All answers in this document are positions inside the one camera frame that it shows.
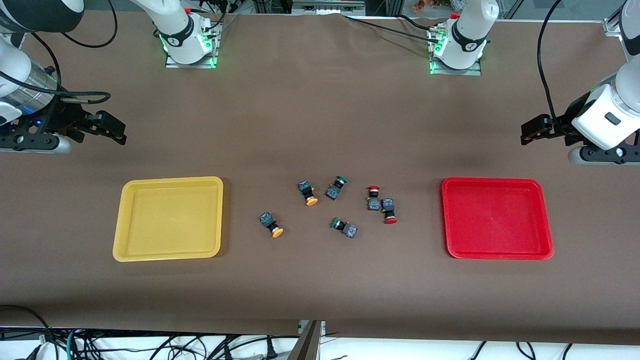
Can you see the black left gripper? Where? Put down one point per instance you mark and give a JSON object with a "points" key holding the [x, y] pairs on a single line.
{"points": [[564, 121]]}

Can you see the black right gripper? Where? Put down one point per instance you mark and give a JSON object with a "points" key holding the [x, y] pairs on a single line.
{"points": [[63, 116]]}

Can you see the red mushroom push button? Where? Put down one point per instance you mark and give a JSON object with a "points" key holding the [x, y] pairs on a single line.
{"points": [[388, 205], [373, 202]]}

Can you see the yellow mushroom push button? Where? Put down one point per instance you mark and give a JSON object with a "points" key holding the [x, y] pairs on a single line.
{"points": [[267, 220], [306, 190]]}

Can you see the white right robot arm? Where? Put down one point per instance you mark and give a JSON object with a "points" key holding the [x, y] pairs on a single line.
{"points": [[181, 30]]}

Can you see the red plastic tray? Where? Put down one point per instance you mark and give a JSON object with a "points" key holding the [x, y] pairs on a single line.
{"points": [[497, 220]]}

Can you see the yellow plastic tray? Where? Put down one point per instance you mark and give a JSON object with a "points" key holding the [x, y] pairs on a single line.
{"points": [[167, 220]]}

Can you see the aluminium corner profile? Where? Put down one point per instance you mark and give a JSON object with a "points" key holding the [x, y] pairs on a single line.
{"points": [[612, 27]]}

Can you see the green push button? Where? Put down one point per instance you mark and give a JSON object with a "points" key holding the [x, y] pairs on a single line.
{"points": [[334, 191]]}

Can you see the black power plug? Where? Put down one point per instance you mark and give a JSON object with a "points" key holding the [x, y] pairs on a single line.
{"points": [[271, 350]]}

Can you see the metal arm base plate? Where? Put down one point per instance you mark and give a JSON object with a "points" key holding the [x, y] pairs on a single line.
{"points": [[215, 55], [475, 70]]}

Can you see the blue black switch block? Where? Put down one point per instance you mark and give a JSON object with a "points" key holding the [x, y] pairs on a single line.
{"points": [[349, 230]]}

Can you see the aluminium frame profile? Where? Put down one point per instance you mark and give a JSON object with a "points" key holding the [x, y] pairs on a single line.
{"points": [[327, 7]]}

